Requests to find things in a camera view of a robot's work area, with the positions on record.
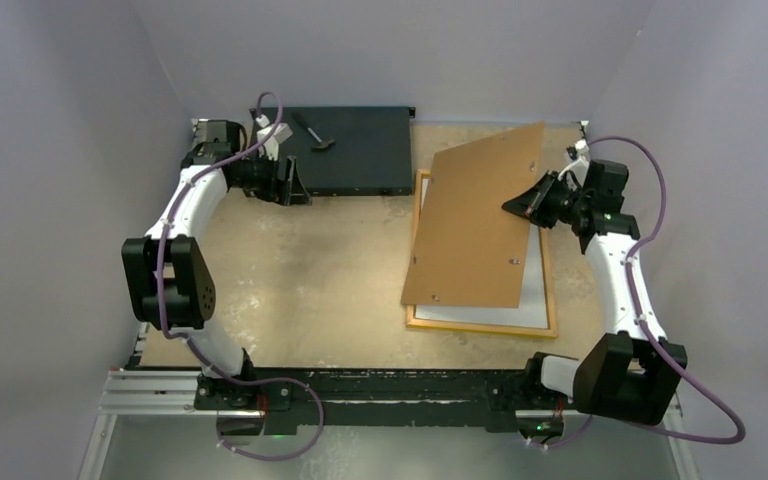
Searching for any yellow wooden picture frame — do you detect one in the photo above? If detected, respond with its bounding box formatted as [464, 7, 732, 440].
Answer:
[405, 169, 560, 340]

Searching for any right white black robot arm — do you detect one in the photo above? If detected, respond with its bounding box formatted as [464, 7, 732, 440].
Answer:
[501, 160, 687, 426]

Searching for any small black hammer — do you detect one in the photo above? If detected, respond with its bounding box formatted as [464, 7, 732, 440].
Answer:
[291, 111, 336, 151]

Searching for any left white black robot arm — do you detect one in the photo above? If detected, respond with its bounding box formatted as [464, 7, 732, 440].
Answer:
[121, 114, 312, 409]

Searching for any black flat box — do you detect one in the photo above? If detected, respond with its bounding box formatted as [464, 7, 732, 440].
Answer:
[280, 106, 415, 196]

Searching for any brown cardboard backing board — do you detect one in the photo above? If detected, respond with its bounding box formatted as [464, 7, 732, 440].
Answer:
[401, 123, 545, 308]

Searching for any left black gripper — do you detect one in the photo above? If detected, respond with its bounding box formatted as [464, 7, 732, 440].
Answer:
[233, 150, 311, 206]

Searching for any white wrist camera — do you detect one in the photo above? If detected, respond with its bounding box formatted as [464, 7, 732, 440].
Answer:
[254, 114, 293, 161]
[560, 139, 591, 183]

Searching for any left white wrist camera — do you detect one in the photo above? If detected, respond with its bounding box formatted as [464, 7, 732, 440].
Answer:
[254, 114, 293, 161]

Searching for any sky building photo print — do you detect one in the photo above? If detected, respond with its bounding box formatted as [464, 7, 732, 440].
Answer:
[408, 226, 550, 332]

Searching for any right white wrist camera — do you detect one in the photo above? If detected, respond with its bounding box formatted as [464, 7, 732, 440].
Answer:
[560, 139, 591, 183]

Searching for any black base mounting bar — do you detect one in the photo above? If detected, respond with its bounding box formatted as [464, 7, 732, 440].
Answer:
[194, 366, 577, 435]

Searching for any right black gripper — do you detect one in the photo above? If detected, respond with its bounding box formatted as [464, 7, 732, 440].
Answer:
[503, 170, 592, 230]

